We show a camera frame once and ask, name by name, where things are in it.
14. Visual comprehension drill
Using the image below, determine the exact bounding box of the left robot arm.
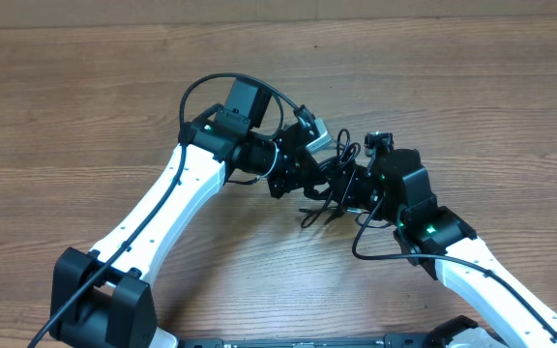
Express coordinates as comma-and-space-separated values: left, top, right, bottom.
30, 72, 332, 347

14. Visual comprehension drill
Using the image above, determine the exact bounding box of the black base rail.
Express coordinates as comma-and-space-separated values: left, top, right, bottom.
176, 314, 512, 348

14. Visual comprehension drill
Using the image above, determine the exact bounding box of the black usb cable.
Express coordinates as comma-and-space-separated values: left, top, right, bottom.
298, 190, 362, 229
302, 128, 363, 202

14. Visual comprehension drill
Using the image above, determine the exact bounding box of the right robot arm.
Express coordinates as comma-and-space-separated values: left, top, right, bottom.
330, 149, 557, 347

